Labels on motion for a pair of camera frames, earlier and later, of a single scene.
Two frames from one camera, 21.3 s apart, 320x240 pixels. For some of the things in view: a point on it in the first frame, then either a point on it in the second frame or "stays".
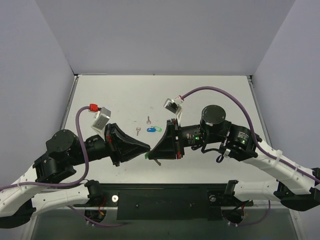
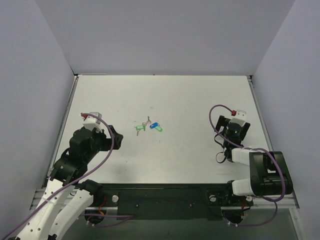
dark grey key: [148, 121] stays
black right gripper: [175, 139] -> [246, 126]
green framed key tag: [157, 128] stays
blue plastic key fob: [151, 129] -> [153, 125]
